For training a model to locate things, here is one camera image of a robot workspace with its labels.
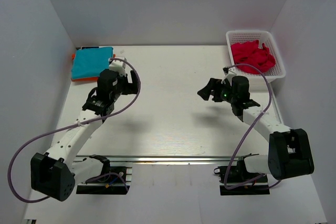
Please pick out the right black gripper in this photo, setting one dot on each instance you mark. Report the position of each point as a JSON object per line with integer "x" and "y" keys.
{"x": 205, "y": 92}

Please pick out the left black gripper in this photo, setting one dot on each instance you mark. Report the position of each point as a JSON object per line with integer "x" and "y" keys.
{"x": 131, "y": 88}

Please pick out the teal t-shirt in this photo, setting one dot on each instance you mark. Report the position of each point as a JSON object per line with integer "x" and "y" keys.
{"x": 90, "y": 62}

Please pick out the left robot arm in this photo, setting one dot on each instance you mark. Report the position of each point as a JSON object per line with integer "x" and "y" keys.
{"x": 55, "y": 173}

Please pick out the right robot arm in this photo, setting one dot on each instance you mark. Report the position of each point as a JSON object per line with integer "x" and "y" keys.
{"x": 289, "y": 153}

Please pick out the pink crumpled t-shirt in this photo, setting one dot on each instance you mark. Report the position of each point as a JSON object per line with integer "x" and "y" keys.
{"x": 251, "y": 53}

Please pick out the blue label sticker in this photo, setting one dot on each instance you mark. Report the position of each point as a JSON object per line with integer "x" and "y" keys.
{"x": 88, "y": 47}

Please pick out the orange folded t-shirt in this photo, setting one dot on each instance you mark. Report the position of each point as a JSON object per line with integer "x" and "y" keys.
{"x": 81, "y": 79}

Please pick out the white plastic basket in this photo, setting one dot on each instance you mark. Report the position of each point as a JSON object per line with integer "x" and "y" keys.
{"x": 264, "y": 38}

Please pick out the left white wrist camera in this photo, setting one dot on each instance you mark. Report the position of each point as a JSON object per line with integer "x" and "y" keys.
{"x": 118, "y": 65}

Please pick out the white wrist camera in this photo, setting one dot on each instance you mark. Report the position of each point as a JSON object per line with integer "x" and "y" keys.
{"x": 118, "y": 65}
{"x": 228, "y": 75}

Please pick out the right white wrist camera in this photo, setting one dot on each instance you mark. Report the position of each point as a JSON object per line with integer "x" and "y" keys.
{"x": 228, "y": 75}

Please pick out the aluminium front rail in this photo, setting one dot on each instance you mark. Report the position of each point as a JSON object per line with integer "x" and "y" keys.
{"x": 154, "y": 159}

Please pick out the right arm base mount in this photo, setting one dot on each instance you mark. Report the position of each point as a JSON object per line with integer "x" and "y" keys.
{"x": 236, "y": 179}

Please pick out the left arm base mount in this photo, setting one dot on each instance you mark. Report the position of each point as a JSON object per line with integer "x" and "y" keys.
{"x": 96, "y": 175}

